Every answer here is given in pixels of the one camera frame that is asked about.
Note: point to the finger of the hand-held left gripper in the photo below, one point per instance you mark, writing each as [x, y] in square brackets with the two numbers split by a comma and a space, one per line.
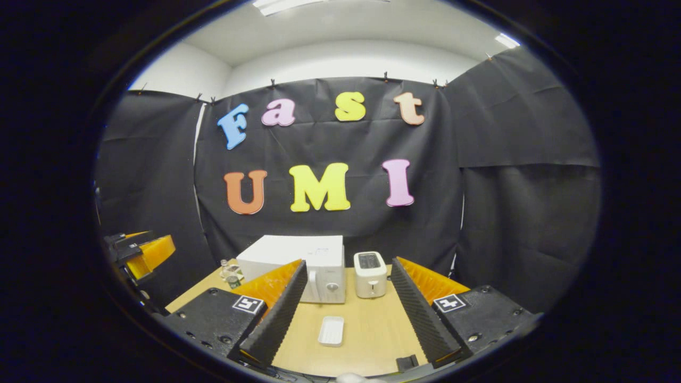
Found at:
[157, 250]
[133, 238]

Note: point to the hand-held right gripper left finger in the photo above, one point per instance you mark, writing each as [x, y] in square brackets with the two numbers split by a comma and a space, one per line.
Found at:
[276, 319]

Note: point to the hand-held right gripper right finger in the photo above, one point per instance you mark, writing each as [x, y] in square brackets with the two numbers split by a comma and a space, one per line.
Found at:
[420, 319]

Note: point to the white microwave oven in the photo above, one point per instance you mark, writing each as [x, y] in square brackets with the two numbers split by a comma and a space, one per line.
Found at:
[290, 250]

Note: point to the black table clamp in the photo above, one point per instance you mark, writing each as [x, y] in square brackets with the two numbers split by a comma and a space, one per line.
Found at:
[407, 363]

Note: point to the white rectangular tray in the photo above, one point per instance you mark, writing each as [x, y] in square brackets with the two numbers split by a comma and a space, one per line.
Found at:
[331, 331]

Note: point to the glass bottle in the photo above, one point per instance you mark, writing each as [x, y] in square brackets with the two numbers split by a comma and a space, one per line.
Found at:
[233, 279]

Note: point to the white toaster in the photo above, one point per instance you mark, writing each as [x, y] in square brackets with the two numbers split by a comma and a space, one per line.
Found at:
[371, 282]

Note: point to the long ceiling light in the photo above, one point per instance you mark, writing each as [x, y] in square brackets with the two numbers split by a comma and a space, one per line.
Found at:
[298, 4]

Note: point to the small ceiling light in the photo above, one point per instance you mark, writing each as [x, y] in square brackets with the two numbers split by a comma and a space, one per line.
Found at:
[507, 40]

